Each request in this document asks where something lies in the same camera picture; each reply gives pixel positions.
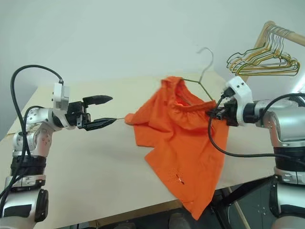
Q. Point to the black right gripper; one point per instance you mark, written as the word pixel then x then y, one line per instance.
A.
pixel 232 114

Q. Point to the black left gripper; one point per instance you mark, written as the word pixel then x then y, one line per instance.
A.
pixel 76 115

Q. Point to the orange t-shirt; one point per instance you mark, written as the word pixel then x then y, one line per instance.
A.
pixel 181 143

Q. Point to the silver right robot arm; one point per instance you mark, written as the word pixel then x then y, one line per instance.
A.
pixel 286 128

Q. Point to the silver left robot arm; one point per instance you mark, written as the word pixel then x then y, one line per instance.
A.
pixel 33 143

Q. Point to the dark rounded shape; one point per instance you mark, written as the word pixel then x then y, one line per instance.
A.
pixel 178 220

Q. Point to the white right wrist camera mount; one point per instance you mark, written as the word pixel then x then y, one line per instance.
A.
pixel 240 91

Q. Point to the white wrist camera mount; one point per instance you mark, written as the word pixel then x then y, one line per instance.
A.
pixel 240 91
pixel 60 97

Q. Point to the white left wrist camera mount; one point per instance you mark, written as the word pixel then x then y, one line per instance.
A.
pixel 60 97

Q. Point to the black metal table frame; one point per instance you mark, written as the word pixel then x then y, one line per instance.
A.
pixel 238 193

